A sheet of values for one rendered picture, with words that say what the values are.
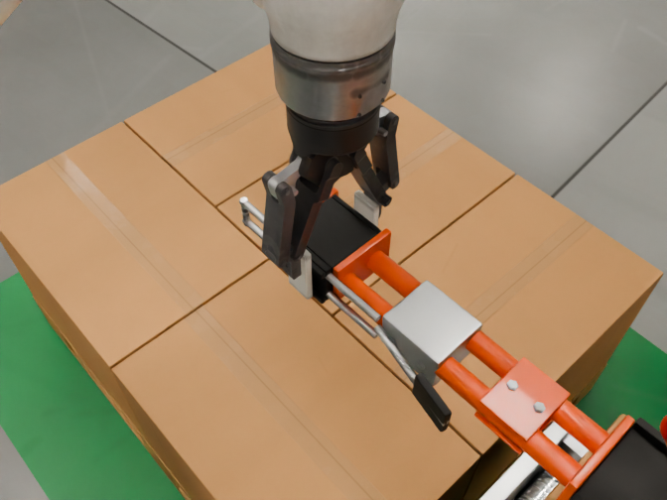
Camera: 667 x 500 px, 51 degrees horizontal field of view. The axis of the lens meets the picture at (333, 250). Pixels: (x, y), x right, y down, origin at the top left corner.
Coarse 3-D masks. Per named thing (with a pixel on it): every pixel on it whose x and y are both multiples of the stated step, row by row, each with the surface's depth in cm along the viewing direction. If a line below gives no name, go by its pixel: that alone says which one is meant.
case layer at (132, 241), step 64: (256, 64) 192; (128, 128) 176; (192, 128) 176; (256, 128) 176; (448, 128) 176; (0, 192) 162; (64, 192) 162; (128, 192) 162; (192, 192) 162; (256, 192) 162; (448, 192) 162; (512, 192) 162; (64, 256) 151; (128, 256) 151; (192, 256) 151; (256, 256) 151; (448, 256) 151; (512, 256) 151; (576, 256) 151; (64, 320) 158; (128, 320) 141; (192, 320) 141; (256, 320) 141; (320, 320) 141; (512, 320) 141; (576, 320) 141; (128, 384) 132; (192, 384) 132; (256, 384) 132; (320, 384) 132; (384, 384) 132; (576, 384) 160; (192, 448) 124; (256, 448) 124; (320, 448) 124; (384, 448) 124; (448, 448) 124
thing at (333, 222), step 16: (336, 192) 72; (320, 208) 71; (336, 208) 71; (352, 208) 71; (320, 224) 69; (336, 224) 69; (352, 224) 69; (368, 224) 69; (320, 240) 68; (336, 240) 68; (352, 240) 68; (368, 240) 68; (384, 240) 69; (320, 256) 67; (336, 256) 67; (352, 256) 67; (368, 256) 68; (336, 272) 66; (352, 272) 68; (368, 272) 71
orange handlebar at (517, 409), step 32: (384, 256) 69; (352, 288) 66; (480, 352) 62; (448, 384) 61; (480, 384) 60; (512, 384) 59; (544, 384) 60; (480, 416) 61; (512, 416) 58; (544, 416) 58; (576, 416) 58; (512, 448) 59; (544, 448) 56
